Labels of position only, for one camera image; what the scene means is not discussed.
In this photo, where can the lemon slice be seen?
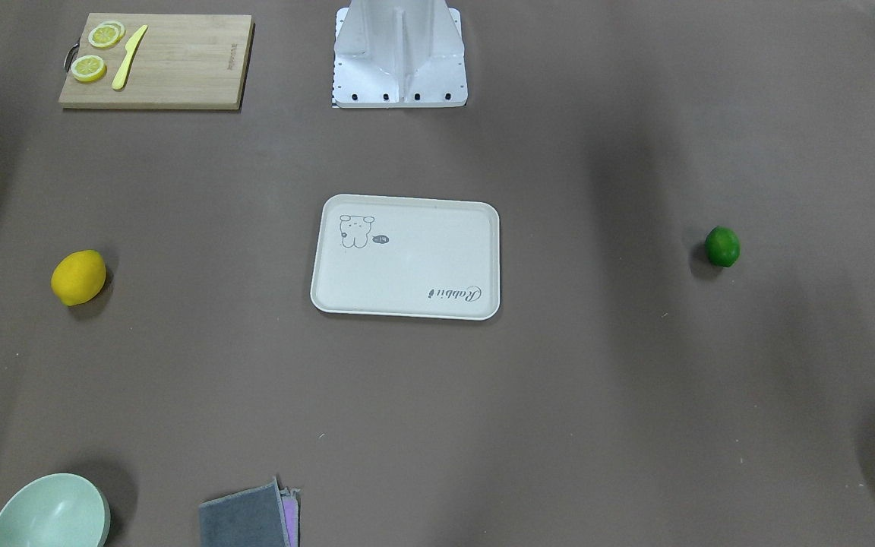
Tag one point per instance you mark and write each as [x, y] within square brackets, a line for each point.
[106, 34]
[88, 68]

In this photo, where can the grey folded cloth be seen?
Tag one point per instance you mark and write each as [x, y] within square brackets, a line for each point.
[253, 517]

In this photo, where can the mint green bowl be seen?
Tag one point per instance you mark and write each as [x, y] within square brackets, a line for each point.
[61, 509]

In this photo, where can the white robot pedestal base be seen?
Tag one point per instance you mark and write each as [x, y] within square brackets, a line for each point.
[398, 55]

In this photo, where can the upper lemon slice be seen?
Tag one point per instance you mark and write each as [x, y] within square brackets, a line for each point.
[106, 34]

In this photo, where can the green lime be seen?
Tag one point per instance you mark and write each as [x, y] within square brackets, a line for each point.
[722, 247]

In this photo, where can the purple cloth under grey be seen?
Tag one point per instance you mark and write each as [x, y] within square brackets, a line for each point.
[292, 513]

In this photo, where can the white rabbit tray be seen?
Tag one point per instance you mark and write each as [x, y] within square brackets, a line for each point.
[398, 256]

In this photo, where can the lower lemon slice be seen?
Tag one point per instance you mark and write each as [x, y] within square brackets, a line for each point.
[88, 68]

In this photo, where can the bamboo cutting board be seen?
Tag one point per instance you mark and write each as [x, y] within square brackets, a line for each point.
[184, 62]

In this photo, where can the yellow lemon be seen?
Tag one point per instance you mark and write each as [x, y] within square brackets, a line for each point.
[79, 277]

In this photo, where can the yellow plastic knife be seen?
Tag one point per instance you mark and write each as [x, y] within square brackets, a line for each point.
[124, 68]

